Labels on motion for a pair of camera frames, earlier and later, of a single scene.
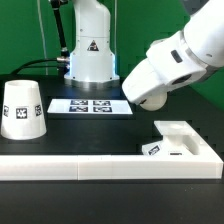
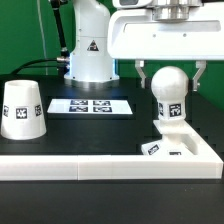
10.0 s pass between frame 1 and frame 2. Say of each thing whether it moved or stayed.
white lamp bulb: moved
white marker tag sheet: stayed
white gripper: moved
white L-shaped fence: stayed
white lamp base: stayed
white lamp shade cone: stayed
